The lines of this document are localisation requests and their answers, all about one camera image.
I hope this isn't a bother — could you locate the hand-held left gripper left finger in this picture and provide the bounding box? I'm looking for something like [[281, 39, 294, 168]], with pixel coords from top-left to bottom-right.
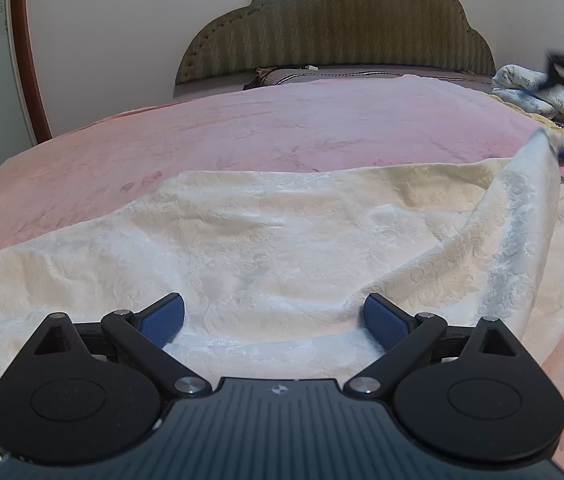
[[22, 292, 213, 401]]

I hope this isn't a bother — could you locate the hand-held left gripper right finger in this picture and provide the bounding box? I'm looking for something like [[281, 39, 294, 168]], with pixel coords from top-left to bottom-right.
[[344, 293, 527, 402]]

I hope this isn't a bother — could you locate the cream white embossed blanket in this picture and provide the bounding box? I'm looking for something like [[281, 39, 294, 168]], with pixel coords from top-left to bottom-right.
[[0, 127, 564, 463]]

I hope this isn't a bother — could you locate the white printed quilt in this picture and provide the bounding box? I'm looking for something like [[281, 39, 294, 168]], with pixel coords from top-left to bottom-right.
[[491, 63, 564, 122]]

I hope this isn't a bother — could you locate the pink blanket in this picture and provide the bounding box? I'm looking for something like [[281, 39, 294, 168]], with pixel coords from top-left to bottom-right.
[[0, 74, 564, 477]]

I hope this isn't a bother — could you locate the green padded headboard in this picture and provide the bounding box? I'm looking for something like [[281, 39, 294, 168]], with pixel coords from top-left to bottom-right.
[[174, 0, 497, 87]]

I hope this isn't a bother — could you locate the dark cloth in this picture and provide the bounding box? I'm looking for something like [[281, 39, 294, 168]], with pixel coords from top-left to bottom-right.
[[243, 67, 277, 92]]

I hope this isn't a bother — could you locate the brown striped pillow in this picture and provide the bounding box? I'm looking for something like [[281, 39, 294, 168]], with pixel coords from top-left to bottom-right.
[[172, 64, 494, 100]]

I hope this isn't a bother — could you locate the wooden door frame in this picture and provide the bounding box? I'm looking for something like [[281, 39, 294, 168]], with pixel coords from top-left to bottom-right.
[[4, 0, 54, 144]]

